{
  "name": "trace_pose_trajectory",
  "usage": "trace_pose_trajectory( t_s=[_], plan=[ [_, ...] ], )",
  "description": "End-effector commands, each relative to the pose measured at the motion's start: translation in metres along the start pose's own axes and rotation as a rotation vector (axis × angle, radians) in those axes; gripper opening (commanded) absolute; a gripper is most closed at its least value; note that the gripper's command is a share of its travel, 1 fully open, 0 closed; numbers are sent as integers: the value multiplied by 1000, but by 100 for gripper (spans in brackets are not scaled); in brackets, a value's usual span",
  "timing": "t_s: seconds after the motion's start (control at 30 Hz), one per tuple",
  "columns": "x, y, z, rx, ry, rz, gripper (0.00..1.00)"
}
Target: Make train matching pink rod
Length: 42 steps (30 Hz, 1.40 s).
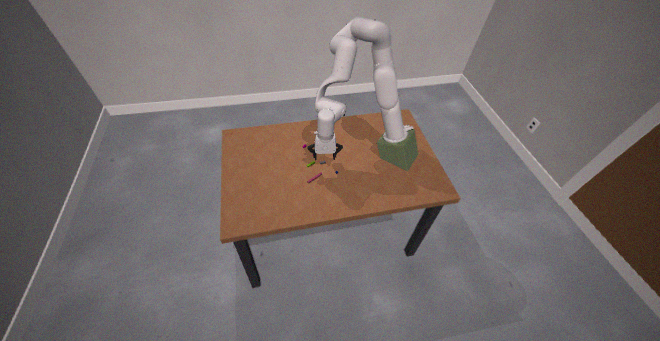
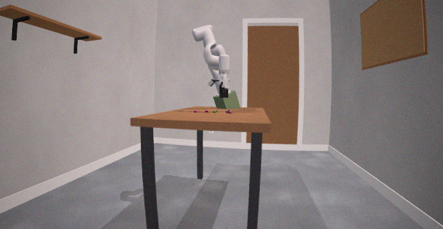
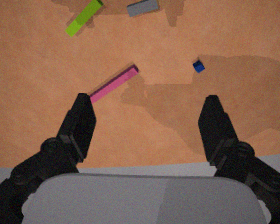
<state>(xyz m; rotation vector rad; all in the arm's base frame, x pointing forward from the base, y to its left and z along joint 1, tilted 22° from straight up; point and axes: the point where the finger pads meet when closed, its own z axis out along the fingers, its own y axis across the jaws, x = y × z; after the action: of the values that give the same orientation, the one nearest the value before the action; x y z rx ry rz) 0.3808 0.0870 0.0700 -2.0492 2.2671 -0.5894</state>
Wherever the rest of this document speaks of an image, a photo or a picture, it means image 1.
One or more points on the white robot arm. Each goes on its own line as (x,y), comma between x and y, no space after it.
(330,111)

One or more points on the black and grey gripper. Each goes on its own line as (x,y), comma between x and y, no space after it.
(322,147)

